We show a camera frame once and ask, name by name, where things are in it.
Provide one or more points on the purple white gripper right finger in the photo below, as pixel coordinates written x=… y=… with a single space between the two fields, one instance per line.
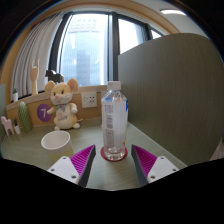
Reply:
x=150 y=168

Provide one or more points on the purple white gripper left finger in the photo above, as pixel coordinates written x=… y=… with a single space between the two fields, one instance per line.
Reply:
x=76 y=168

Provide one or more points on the clear plastic water bottle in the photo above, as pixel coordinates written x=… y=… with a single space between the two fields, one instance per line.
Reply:
x=114 y=107

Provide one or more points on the red round coaster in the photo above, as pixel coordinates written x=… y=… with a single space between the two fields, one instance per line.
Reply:
x=104 y=157

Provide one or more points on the cream paper cup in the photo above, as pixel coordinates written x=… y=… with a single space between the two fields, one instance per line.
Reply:
x=57 y=144

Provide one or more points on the plush mouse toy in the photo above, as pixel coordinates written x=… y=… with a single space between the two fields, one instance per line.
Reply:
x=65 y=112

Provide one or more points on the pink wooden horse figure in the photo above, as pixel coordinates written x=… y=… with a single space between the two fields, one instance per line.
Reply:
x=7 y=124

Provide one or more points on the right green desk partition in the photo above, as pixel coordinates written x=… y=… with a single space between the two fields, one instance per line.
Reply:
x=175 y=90

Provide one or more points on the green desk partition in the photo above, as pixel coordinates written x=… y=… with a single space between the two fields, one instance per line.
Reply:
x=175 y=90
x=2 y=111

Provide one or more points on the black horse figure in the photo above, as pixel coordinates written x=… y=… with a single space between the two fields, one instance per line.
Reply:
x=53 y=76

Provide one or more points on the small potted plant on ledge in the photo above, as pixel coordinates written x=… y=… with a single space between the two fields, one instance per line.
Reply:
x=15 y=95

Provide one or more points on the wooden hand sculpture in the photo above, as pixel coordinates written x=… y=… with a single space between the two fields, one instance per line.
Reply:
x=34 y=74

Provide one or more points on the left green desk partition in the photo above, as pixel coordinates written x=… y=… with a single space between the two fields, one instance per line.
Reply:
x=2 y=111

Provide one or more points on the beige curtain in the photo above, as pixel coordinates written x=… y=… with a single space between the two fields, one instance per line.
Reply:
x=35 y=51

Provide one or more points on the white wall socket left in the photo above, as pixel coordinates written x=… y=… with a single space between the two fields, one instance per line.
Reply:
x=89 y=99

